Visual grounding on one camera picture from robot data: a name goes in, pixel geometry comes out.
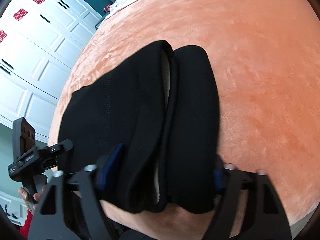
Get dark bedside table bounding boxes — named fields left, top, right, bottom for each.
left=94, top=12, right=110, bottom=30

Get white panelled wardrobe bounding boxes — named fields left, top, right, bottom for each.
left=1, top=0, right=101, bottom=142

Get black pants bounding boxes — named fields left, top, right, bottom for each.
left=57, top=41, right=220, bottom=214

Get person's left hand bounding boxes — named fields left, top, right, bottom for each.
left=18, top=184, right=47, bottom=214

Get orange velvet bed cover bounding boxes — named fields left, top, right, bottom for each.
left=48, top=0, right=319, bottom=225

